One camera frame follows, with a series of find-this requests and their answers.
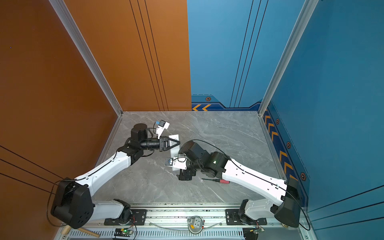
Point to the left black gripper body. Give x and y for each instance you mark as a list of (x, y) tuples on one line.
[(162, 147)]

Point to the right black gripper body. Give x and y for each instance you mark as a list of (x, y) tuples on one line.
[(184, 174)]

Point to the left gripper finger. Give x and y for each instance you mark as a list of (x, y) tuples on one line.
[(173, 140), (171, 145)]

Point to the white remote control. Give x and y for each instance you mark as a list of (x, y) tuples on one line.
[(174, 151)]

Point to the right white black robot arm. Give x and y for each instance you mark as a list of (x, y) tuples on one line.
[(281, 197)]

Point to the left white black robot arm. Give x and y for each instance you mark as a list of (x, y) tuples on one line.
[(73, 203)]

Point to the round grey power socket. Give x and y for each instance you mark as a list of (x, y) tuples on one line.
[(195, 224)]

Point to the green circuit board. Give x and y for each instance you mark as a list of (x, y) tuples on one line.
[(124, 234)]

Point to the right small circuit board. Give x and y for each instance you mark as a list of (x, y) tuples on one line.
[(258, 229)]

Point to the wooden mallet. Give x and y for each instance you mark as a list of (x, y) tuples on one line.
[(67, 229)]

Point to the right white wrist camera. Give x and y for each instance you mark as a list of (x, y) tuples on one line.
[(176, 163)]

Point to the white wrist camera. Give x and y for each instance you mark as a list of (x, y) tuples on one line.
[(176, 163), (159, 127)]

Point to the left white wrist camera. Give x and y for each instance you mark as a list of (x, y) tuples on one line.
[(159, 127)]

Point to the red handled screwdriver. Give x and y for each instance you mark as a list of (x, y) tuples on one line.
[(217, 181)]

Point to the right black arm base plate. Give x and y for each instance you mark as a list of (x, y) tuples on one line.
[(234, 217)]

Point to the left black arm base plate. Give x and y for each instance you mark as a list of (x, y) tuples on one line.
[(135, 217)]

